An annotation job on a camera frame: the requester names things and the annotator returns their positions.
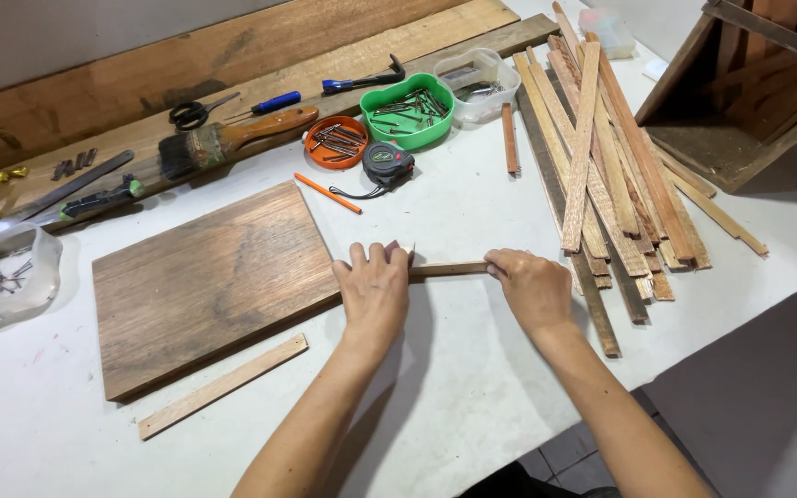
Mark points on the person's right hand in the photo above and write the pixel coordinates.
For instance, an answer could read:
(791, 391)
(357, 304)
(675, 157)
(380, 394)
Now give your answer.
(537, 290)

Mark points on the person's left hand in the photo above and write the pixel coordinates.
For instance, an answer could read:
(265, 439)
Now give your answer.
(374, 297)

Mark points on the person's right fingers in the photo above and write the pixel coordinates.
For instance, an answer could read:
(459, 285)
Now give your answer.
(502, 259)

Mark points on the short brown wood strip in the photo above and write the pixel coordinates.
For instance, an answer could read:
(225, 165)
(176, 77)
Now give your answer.
(448, 268)

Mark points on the large brown wooden board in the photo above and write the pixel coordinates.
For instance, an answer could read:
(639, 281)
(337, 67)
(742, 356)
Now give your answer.
(205, 290)

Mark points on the short reddish wood strip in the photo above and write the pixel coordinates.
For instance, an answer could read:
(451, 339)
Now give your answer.
(510, 142)

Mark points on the pile of long wood strips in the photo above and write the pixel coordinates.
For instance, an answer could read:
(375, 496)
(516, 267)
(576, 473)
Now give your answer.
(606, 173)

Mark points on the black tape measure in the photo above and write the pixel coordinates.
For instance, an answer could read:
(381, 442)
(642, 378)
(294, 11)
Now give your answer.
(387, 163)

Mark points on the clear square plastic container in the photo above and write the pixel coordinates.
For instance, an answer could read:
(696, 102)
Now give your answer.
(492, 104)

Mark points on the green plastic container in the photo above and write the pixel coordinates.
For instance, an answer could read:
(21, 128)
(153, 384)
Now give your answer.
(384, 135)

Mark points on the hardware in square clear container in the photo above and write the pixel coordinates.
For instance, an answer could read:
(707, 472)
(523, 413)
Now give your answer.
(476, 88)

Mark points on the nails in green container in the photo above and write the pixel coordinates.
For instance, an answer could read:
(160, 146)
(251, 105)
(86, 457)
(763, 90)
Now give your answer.
(412, 107)

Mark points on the orange pencil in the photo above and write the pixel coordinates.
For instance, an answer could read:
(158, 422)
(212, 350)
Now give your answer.
(327, 193)

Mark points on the nails in orange lid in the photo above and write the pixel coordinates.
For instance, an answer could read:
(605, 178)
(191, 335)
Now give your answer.
(337, 140)

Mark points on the orange round lid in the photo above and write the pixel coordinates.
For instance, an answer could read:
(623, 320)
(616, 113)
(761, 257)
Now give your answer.
(315, 153)

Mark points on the person's dark trousers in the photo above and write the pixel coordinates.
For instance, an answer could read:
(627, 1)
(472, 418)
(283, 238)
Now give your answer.
(509, 484)

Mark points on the small white object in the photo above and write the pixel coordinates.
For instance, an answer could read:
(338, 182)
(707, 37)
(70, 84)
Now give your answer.
(656, 69)

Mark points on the light brown wooden plank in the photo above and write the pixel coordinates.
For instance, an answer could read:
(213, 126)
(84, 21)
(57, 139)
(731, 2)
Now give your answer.
(384, 41)

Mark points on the small clear plastic box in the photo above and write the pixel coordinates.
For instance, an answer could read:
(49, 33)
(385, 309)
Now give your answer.
(609, 31)

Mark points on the wooden crate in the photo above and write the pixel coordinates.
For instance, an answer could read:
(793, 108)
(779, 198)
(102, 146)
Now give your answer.
(744, 104)

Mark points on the light wood strip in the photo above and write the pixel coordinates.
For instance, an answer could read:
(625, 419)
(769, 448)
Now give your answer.
(222, 387)

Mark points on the black scissors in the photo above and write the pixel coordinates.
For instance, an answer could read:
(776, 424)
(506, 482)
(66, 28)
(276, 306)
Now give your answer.
(189, 114)

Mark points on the wide brown wooden plank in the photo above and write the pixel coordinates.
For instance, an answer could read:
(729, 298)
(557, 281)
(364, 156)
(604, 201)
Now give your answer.
(129, 76)

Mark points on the small dark metal pieces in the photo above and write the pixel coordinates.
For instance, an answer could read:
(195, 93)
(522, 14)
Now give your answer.
(70, 166)

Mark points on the clear round plastic tub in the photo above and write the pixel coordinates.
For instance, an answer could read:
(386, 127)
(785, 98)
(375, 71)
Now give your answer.
(39, 290)

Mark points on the nails in round clear tub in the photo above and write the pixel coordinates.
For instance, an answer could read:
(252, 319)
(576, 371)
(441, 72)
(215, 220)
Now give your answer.
(1, 280)

